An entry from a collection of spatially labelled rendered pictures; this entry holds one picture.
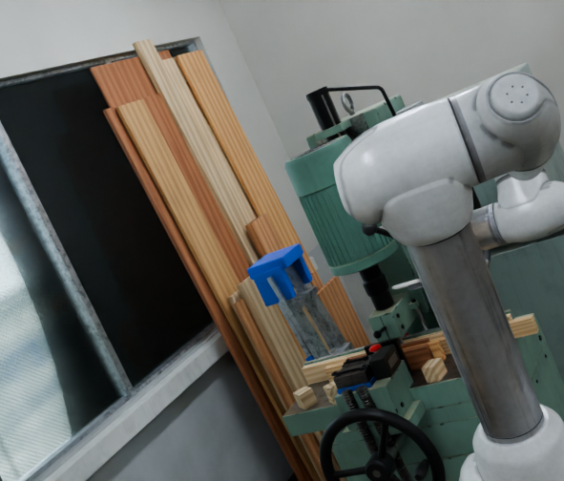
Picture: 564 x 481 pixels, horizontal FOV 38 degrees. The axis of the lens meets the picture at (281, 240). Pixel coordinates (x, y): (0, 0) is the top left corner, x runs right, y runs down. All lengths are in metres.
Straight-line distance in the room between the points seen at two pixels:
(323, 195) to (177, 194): 1.60
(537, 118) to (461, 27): 3.11
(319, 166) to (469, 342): 0.77
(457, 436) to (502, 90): 1.06
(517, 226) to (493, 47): 2.56
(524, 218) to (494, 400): 0.48
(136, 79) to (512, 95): 2.73
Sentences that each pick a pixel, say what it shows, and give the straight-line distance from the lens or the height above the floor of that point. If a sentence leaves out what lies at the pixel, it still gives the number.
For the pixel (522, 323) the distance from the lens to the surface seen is 1.98.
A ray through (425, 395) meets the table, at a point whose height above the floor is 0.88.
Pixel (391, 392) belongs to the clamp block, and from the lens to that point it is 1.87.
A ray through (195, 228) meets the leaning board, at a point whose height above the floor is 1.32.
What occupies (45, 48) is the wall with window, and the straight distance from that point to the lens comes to 3.45.
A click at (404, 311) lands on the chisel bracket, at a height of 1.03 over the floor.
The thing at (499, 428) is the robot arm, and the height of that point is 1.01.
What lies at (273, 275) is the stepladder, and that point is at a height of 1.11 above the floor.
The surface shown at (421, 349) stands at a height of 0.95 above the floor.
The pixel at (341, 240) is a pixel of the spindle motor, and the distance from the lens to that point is 1.94.
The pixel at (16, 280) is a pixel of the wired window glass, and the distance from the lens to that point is 3.02.
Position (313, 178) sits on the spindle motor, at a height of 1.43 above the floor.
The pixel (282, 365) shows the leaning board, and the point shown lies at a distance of 3.44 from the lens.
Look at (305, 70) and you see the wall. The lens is 4.50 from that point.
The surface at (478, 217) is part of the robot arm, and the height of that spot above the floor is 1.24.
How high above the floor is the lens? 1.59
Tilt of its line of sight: 8 degrees down
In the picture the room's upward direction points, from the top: 25 degrees counter-clockwise
